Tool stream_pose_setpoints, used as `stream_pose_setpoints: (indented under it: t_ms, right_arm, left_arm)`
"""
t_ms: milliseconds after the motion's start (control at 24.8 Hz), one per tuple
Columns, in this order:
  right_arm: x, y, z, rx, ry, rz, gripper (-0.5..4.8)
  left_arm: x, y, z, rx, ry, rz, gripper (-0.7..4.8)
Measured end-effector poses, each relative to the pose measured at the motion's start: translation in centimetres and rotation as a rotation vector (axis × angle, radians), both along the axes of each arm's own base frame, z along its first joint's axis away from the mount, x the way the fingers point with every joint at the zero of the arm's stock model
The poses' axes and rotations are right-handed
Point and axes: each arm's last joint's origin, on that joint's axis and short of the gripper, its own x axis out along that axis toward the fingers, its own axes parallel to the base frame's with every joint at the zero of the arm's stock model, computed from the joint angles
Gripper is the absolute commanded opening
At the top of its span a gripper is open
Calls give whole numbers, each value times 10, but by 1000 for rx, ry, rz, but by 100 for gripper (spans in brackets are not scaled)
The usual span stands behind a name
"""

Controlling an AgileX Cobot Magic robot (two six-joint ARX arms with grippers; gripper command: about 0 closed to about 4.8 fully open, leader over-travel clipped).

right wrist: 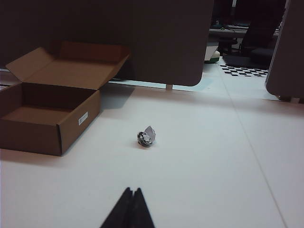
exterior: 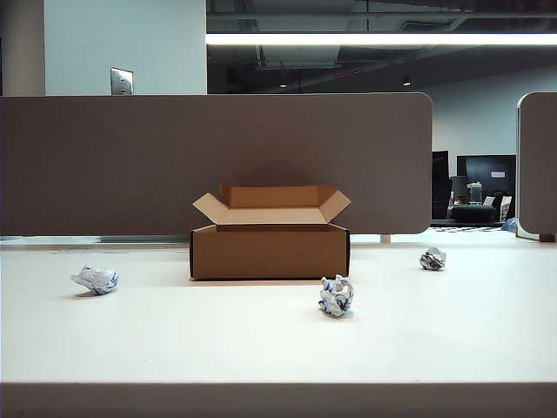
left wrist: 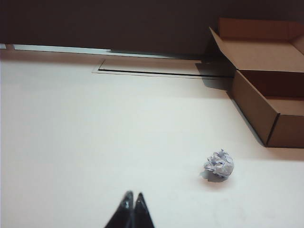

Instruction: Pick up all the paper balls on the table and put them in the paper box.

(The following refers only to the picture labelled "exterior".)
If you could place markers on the paper ball blue print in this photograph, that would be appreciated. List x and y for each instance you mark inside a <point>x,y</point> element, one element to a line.
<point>95,280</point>
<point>335,296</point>

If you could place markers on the paper ball dark print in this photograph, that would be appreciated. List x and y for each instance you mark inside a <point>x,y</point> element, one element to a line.
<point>433,258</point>

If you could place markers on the open brown cardboard box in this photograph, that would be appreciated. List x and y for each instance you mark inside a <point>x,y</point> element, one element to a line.
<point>265,254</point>

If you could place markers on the wide grey desk divider panel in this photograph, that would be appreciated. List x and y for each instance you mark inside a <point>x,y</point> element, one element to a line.
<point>130,161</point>

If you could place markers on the black upright background panel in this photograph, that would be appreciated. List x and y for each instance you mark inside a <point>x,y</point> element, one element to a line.
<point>440,183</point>

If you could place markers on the black ceiling spot lamp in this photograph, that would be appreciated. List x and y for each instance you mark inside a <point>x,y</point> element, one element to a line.
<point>407,81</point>

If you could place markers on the grey foreground ledge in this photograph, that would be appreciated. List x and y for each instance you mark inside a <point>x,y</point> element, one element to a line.
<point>278,400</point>

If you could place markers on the long white ceiling light strip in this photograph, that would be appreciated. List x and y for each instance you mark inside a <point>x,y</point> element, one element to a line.
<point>370,38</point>

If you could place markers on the black round background sofa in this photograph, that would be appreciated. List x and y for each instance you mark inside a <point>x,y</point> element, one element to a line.
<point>472,213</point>

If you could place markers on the blue crumpled background object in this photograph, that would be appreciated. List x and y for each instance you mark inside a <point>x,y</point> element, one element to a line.
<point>510,225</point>

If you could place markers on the narrow grey desk divider panel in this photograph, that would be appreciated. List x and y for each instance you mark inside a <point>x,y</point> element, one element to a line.
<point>539,165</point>

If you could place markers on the brown divider support foot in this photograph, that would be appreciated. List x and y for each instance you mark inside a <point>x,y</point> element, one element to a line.
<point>547,237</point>

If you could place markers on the metal wall switch plate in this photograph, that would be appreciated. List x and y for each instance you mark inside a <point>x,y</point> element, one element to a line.
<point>121,81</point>

